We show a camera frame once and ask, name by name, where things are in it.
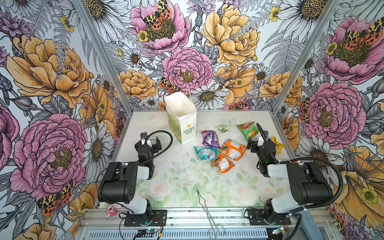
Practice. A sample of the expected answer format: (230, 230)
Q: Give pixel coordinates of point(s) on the green circuit board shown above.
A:
(148, 233)
(278, 231)

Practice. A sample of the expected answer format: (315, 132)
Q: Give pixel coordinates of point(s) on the white paper bag Love Life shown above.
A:
(182, 116)

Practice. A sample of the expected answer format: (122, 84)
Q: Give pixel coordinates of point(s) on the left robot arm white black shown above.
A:
(119, 182)

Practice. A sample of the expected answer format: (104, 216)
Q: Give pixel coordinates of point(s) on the left green circuit board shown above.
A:
(148, 233)

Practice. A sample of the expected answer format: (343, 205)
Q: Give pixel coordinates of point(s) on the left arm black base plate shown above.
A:
(153, 218)

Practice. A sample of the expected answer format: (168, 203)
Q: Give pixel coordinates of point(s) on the orange snack packet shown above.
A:
(222, 163)
(233, 150)

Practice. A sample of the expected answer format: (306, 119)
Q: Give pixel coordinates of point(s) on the aluminium front rail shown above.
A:
(192, 224)

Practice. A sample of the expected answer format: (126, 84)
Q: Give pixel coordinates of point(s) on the green snack packet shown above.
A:
(248, 130)

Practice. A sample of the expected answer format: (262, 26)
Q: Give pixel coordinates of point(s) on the teal snack packet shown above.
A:
(206, 153)

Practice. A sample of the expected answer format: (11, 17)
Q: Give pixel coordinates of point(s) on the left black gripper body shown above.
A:
(145, 141)

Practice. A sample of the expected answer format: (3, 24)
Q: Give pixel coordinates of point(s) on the small green candy wrapper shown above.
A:
(223, 128)

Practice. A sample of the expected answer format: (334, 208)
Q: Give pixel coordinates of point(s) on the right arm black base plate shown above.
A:
(258, 217)

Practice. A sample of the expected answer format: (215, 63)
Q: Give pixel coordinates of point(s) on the purple snack packet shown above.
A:
(210, 139)

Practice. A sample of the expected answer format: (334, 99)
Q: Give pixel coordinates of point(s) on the metal wire tongs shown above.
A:
(215, 230)

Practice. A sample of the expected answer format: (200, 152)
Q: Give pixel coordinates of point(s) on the yellow snack packet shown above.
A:
(278, 146)

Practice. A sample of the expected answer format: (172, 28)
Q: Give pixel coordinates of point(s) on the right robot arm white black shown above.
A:
(308, 186)

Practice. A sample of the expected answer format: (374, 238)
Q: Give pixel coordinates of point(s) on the small pink toy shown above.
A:
(111, 211)

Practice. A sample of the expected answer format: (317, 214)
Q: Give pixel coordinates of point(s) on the right green circuit board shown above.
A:
(278, 231)

